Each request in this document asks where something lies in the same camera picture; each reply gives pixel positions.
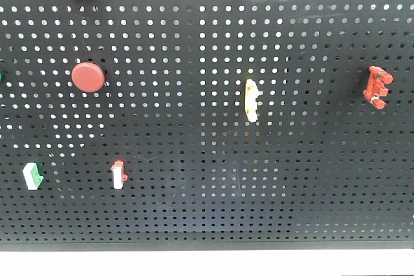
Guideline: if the red toggle switch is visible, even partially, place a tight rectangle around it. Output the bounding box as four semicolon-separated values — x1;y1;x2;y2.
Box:
363;66;393;109

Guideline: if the yellow toggle switch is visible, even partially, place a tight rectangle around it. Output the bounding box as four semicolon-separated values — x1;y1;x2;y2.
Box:
245;79;260;123

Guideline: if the white standing desk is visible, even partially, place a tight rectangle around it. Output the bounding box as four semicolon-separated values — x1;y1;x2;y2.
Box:
1;249;413;275

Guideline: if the lower red mushroom button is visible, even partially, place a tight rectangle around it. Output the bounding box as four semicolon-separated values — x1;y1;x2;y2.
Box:
71;62;105;92

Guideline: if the black perforated pegboard panel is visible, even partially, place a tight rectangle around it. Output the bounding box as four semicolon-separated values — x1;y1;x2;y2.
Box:
1;0;413;251

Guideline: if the white red rocker switch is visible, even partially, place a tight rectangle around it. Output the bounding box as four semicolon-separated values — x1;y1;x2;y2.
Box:
111;160;128;189

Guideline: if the white green rocker switch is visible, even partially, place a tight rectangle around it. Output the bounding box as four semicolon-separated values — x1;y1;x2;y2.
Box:
22;162;44;191

